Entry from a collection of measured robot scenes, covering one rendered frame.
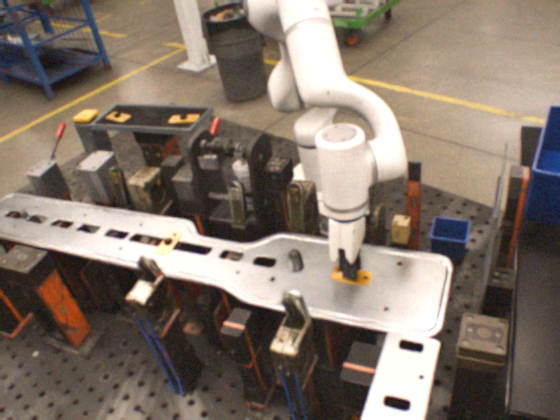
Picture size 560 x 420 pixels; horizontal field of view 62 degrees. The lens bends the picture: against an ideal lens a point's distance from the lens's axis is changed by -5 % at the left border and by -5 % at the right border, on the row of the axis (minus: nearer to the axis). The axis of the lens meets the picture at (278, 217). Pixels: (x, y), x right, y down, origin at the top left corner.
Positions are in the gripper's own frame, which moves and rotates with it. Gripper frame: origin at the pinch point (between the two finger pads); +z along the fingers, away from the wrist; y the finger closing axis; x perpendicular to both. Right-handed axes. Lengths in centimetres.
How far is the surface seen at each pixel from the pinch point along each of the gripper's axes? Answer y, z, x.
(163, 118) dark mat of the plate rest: -33, -13, -64
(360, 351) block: 16.7, 4.9, 6.3
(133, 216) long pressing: -7, 3, -63
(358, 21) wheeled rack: -385, 77, -104
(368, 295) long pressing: 4.5, 2.9, 4.7
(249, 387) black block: 19.6, 25.4, -20.2
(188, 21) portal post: -336, 55, -259
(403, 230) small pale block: -10.8, -2.2, 8.7
